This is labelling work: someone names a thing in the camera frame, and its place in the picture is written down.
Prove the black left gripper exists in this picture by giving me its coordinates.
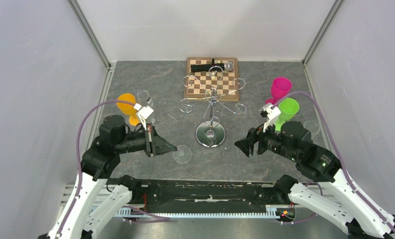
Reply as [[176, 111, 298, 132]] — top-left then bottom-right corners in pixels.
[[116, 123, 178, 156]]

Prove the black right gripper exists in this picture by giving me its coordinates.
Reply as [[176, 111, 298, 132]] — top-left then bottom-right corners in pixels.
[[234, 117, 299, 161]]

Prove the clear ribbed wine glass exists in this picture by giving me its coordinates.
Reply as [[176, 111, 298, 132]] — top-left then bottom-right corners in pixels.
[[172, 145, 192, 164]]

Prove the chrome wine glass rack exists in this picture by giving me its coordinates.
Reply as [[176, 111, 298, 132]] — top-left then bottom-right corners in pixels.
[[179, 78, 247, 149]]

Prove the orange plastic wine glass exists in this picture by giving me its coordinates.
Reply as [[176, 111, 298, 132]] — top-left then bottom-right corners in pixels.
[[117, 93, 140, 126]]

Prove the green plastic wine glass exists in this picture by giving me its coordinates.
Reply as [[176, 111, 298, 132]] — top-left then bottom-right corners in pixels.
[[274, 98, 300, 131]]

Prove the pink plastic wine glass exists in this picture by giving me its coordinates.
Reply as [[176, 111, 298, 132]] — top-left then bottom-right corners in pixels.
[[265, 77, 292, 104]]

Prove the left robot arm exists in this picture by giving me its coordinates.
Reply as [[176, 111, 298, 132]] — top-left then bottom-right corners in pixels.
[[39, 115, 177, 239]]

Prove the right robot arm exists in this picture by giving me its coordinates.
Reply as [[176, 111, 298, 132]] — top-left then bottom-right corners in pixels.
[[235, 121, 395, 239]]

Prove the wooden chess board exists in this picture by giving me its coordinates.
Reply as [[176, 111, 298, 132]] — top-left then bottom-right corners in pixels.
[[183, 57, 245, 102]]

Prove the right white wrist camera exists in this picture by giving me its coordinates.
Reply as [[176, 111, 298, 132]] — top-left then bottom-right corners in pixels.
[[260, 103, 281, 132]]

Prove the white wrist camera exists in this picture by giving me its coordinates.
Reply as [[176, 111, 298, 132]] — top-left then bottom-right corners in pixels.
[[260, 103, 281, 132], [133, 104, 154, 131]]

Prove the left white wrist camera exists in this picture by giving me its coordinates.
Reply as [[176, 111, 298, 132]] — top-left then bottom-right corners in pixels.
[[133, 104, 154, 131]]

